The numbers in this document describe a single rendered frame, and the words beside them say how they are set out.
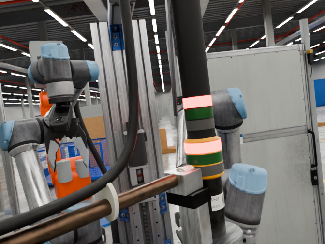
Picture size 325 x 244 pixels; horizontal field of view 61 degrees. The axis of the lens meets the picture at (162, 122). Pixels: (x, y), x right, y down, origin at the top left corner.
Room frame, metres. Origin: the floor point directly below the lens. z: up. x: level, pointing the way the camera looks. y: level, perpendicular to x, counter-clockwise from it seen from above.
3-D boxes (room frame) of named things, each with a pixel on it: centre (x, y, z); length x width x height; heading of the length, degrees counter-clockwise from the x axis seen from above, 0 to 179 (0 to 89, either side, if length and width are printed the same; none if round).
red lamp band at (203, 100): (0.32, -0.04, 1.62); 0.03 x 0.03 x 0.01
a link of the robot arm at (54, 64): (0.81, 0.29, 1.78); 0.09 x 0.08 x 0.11; 43
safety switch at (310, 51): (2.30, -1.26, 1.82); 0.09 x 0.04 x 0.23; 99
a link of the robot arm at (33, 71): (0.89, 0.34, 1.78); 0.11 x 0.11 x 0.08; 43
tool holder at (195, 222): (0.32, -0.04, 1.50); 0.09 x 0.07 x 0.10; 134
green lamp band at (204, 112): (0.32, -0.04, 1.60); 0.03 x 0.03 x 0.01
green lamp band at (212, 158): (0.32, -0.04, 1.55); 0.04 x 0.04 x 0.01
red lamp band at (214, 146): (0.32, -0.04, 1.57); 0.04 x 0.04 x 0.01
